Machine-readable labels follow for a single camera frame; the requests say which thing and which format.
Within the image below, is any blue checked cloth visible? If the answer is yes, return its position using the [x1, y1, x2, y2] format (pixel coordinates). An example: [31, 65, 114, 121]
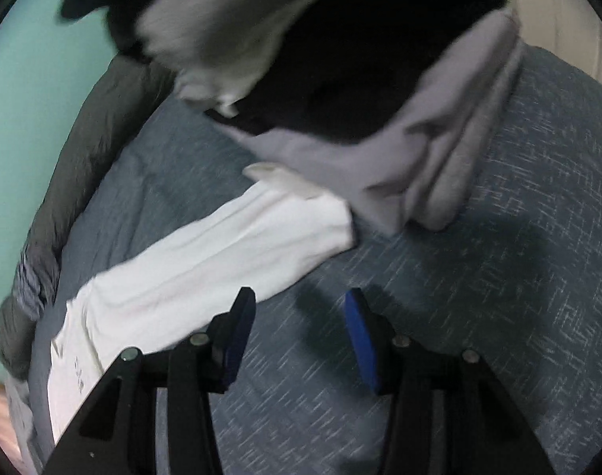
[11, 256, 60, 323]

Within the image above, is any light grey sheet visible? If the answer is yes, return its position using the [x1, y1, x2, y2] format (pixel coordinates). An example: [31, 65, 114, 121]
[4, 375, 40, 468]

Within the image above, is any white long-sleeve shirt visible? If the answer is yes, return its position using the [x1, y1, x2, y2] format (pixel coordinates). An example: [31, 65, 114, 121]
[48, 162, 357, 445]

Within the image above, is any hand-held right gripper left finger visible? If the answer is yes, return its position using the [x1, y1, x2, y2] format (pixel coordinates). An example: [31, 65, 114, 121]
[42, 286, 257, 475]

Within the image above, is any black grey and white garment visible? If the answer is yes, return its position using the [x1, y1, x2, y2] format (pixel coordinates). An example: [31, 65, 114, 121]
[58, 0, 526, 237]

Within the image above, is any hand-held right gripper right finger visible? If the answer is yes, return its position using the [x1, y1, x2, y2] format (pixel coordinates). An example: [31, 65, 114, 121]
[345, 287, 554, 475]

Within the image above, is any bed with blue patterned sheet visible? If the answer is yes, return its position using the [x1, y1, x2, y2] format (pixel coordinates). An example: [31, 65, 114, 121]
[26, 44, 602, 475]

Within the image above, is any dark grey rolled duvet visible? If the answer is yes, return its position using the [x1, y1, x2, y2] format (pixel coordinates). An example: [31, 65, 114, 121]
[0, 53, 179, 383]

